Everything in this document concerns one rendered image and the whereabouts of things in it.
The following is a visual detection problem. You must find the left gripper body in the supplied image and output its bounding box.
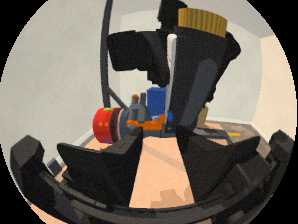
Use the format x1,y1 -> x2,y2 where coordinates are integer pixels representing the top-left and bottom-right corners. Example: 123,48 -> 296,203
106,29 -> 230,77

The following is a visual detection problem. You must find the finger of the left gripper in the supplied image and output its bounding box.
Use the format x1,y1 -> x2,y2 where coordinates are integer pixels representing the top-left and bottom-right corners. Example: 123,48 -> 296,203
133,31 -> 170,85

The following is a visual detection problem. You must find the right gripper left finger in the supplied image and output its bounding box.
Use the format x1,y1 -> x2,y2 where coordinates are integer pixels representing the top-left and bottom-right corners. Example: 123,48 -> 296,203
57,126 -> 143,206

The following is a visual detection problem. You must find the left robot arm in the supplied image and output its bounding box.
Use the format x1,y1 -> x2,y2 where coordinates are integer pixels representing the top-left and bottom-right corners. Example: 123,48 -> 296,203
147,0 -> 241,105

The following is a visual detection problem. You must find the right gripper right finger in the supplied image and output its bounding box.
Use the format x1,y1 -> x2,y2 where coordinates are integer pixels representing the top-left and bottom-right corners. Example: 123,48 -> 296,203
175,126 -> 260,203

